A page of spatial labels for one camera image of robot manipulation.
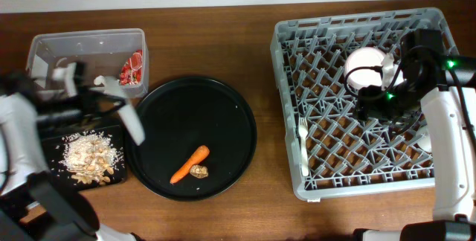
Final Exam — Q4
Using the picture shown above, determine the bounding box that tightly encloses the grey dishwasher rack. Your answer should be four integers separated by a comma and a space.
270, 7, 458, 202

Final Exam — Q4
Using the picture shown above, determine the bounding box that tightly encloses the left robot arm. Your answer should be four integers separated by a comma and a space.
1, 73, 139, 240

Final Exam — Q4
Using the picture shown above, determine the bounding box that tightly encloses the cream cup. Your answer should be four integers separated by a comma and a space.
416, 126, 432, 153

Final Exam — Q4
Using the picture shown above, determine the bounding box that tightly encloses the black rectangular bin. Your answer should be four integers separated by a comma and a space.
41, 122, 127, 191

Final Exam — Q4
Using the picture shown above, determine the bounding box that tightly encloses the orange carrot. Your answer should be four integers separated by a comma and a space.
170, 145, 210, 184

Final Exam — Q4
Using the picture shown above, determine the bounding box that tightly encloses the peanut shells pile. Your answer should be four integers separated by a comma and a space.
65, 140, 114, 186

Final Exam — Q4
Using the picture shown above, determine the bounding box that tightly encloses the clear plastic bin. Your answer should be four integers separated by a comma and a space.
26, 28, 149, 98

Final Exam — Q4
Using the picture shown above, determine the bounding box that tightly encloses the white rice pile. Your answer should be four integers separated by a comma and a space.
52, 130, 124, 180

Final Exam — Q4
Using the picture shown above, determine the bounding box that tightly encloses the grey plate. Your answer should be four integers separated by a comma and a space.
100, 80, 147, 147

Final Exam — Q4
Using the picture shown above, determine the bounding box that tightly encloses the pink bowl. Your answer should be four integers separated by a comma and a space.
343, 46, 387, 92

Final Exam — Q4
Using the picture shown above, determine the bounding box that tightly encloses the black round tray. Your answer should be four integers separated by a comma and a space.
125, 77, 257, 202

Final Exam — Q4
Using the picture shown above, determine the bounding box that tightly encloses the white plastic fork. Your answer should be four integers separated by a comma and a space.
297, 117, 309, 176

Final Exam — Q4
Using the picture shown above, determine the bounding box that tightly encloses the red snack wrapper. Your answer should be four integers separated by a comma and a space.
119, 50, 143, 86

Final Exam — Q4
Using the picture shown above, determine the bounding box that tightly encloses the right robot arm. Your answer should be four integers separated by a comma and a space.
353, 54, 475, 240

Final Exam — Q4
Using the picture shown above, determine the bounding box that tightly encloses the white tissue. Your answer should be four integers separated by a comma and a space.
94, 75, 109, 87

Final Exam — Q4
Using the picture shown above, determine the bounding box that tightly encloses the brown walnut shell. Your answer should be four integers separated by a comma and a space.
189, 164, 209, 179

